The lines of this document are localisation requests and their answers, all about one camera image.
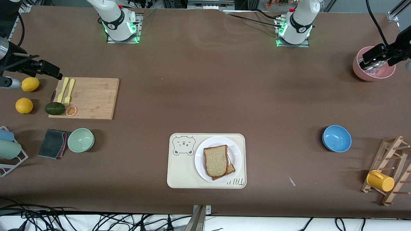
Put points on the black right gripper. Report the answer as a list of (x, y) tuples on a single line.
[(13, 60)]

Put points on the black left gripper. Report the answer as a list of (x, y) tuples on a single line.
[(399, 48)]

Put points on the white round plate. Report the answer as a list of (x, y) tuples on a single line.
[(199, 160)]

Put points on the fried egg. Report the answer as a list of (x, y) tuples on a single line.
[(228, 159)]

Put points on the plain brown bread slice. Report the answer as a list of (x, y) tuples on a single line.
[(215, 162)]

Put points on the metal spoon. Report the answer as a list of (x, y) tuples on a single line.
[(372, 66)]

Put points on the yellow plastic knife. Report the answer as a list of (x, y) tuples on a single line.
[(64, 86)]

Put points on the pink bowl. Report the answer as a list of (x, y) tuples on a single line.
[(379, 76)]

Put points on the yellow lemon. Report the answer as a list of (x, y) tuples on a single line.
[(30, 84)]

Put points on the yellow plastic fork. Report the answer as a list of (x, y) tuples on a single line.
[(70, 89)]

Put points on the dark green avocado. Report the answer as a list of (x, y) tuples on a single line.
[(54, 108)]

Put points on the round yellow orange fruit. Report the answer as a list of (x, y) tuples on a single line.
[(24, 106)]

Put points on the orange slice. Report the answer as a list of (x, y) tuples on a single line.
[(71, 111)]

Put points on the wooden cutting board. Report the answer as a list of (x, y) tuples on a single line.
[(90, 99)]

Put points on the dark grey folded cloth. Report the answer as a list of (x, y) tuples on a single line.
[(51, 143)]

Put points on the pale green bowl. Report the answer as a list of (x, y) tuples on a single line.
[(80, 140)]

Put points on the light blue cup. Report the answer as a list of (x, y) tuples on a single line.
[(5, 135)]

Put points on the pale green cup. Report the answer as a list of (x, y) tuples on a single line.
[(9, 149)]

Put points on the blue bowl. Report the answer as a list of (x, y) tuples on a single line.
[(337, 138)]

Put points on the wooden mug rack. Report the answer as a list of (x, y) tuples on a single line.
[(382, 160)]

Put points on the yellow mug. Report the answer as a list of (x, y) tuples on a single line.
[(380, 181)]

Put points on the small grey tape scrap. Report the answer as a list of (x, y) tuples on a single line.
[(292, 181)]

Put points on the cream tray with bear print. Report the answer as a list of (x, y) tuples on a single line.
[(179, 173)]

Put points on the grey metal box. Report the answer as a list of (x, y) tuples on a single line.
[(210, 4)]

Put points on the aluminium frame profile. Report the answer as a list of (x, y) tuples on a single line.
[(25, 8), (393, 16)]

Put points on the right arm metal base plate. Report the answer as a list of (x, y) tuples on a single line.
[(122, 41)]

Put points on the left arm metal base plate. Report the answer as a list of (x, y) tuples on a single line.
[(289, 45)]

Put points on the metal table bracket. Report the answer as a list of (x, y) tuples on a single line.
[(199, 221)]

